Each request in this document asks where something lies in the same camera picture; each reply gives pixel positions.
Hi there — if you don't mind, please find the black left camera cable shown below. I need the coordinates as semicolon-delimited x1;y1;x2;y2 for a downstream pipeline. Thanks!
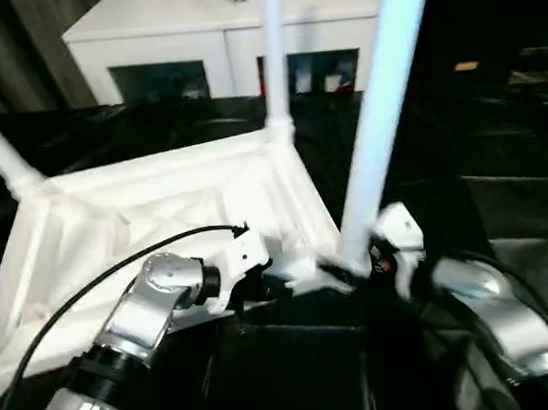
0;221;265;410

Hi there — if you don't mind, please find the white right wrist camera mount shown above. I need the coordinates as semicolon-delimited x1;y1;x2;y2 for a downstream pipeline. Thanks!
368;200;430;302

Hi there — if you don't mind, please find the white plastic table top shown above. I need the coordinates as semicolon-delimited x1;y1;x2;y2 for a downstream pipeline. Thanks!
0;121;363;394

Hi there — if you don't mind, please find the white sideboard cabinet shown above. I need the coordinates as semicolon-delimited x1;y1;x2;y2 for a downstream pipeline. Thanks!
59;0;389;111

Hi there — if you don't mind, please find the white jar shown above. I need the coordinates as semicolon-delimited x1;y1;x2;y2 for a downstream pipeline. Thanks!
292;64;313;93

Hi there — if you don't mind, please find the white mug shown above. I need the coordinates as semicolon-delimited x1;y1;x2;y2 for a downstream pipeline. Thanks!
323;71;345;93

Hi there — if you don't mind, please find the black work mat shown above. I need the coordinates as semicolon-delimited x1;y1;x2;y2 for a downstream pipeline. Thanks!
0;66;548;410

